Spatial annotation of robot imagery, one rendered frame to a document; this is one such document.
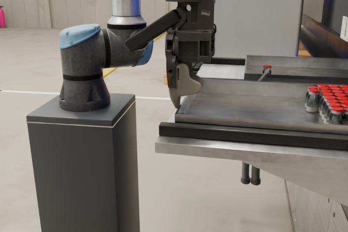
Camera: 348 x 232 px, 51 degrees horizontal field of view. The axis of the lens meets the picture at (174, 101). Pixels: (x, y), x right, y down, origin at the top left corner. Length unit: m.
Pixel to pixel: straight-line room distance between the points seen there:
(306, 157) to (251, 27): 1.01
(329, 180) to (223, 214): 1.30
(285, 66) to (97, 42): 0.59
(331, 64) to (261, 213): 1.03
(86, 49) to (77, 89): 0.12
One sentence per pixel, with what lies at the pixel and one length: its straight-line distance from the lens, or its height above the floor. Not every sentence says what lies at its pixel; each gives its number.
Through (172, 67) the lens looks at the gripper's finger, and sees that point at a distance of 0.64.
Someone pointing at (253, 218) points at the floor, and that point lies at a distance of 1.98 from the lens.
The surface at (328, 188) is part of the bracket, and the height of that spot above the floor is 0.78.
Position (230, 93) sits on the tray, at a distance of 0.89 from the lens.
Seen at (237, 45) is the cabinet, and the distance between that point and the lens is 1.57.
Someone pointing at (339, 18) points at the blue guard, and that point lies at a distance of 1.18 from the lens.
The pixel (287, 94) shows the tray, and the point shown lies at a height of 0.89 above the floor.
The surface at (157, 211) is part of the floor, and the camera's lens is 2.00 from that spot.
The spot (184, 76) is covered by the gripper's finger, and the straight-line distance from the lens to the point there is 0.66.
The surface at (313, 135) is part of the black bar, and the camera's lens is 0.63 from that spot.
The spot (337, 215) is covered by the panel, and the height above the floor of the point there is 0.56.
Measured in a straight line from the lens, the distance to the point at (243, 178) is 1.89.
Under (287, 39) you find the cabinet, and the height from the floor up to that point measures 0.92.
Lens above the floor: 1.13
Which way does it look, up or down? 18 degrees down
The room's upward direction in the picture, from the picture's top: straight up
